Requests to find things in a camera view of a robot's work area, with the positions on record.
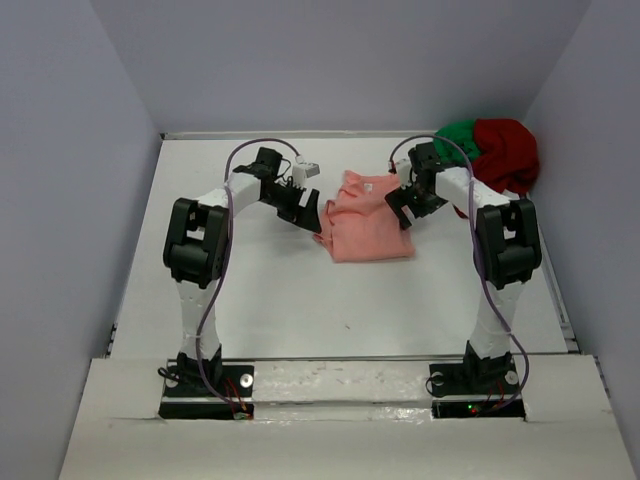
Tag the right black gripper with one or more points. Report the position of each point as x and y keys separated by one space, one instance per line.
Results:
x=400 y=197

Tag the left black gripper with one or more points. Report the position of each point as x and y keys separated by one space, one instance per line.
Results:
x=305 y=217

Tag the pink t shirt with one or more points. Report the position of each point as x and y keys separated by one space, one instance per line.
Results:
x=358 y=225

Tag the red t shirt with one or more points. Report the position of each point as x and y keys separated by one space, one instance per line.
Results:
x=509 y=156

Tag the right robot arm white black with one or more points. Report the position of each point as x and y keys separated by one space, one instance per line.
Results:
x=506 y=250

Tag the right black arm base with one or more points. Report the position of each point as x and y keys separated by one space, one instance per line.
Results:
x=455 y=397

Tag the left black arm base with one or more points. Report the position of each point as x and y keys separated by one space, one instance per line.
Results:
x=188 y=398

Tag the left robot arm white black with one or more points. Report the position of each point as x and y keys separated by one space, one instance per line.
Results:
x=199 y=242

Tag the green t shirt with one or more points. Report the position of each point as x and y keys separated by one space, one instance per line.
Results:
x=462 y=134

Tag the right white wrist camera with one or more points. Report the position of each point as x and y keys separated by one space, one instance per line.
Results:
x=402 y=169

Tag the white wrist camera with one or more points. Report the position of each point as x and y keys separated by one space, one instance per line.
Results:
x=402 y=169
x=302 y=171

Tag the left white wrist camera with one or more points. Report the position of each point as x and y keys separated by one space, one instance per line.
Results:
x=302 y=171

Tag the aluminium back rail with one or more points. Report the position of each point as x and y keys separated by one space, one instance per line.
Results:
x=291 y=134

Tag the aluminium front rail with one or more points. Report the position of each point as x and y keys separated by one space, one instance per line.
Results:
x=427 y=358

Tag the aluminium left side rail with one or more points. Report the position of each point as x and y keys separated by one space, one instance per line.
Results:
x=110 y=340

